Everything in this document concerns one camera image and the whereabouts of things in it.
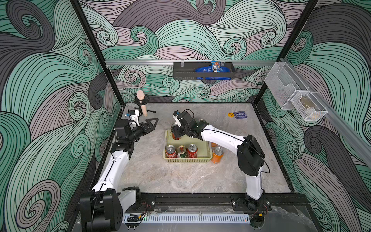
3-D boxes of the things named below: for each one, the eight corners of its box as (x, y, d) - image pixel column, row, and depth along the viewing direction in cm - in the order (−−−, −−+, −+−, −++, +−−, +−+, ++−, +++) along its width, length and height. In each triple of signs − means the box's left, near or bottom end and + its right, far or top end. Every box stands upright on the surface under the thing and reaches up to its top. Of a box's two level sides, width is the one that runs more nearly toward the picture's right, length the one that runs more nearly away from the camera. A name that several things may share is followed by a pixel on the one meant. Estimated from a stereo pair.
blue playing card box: (236, 119, 113) (237, 117, 111) (233, 113, 116) (234, 111, 114) (246, 117, 113) (247, 115, 111) (243, 112, 117) (244, 110, 115)
